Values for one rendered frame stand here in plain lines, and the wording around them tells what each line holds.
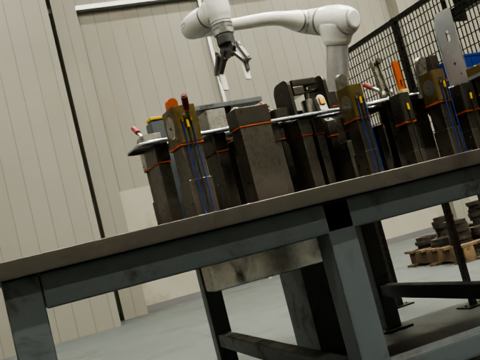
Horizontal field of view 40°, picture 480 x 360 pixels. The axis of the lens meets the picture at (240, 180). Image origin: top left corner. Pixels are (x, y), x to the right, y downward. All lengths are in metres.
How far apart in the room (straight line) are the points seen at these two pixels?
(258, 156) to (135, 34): 7.35
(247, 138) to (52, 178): 5.83
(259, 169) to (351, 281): 0.58
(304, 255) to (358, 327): 0.32
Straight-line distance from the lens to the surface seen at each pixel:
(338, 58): 3.06
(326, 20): 3.06
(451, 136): 2.51
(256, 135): 2.13
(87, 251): 1.49
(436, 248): 5.78
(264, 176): 2.11
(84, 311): 7.74
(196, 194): 1.98
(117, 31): 9.35
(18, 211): 7.77
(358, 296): 1.70
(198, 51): 9.47
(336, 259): 1.68
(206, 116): 2.44
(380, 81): 2.88
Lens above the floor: 0.63
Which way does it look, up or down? 5 degrees up
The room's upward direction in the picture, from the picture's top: 14 degrees counter-clockwise
